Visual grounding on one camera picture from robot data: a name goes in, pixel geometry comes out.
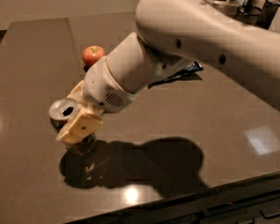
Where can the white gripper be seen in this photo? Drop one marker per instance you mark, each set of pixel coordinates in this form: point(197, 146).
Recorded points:
point(101, 86)

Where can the steel dispenser base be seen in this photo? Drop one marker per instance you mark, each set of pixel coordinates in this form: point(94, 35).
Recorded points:
point(227, 7)

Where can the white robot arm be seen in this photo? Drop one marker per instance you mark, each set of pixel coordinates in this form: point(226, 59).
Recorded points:
point(169, 35)

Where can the black drawer handle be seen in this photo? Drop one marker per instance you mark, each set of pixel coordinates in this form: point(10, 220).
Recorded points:
point(270, 212)

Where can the red apple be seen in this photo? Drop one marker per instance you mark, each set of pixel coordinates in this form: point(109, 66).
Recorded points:
point(92, 54)

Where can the blue chip bag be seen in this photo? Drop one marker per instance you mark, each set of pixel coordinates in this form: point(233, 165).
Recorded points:
point(187, 73)

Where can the orange soda can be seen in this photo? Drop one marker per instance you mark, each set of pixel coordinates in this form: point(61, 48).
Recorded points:
point(74, 124)

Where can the black cup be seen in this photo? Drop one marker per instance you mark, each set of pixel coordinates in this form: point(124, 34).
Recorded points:
point(248, 15)

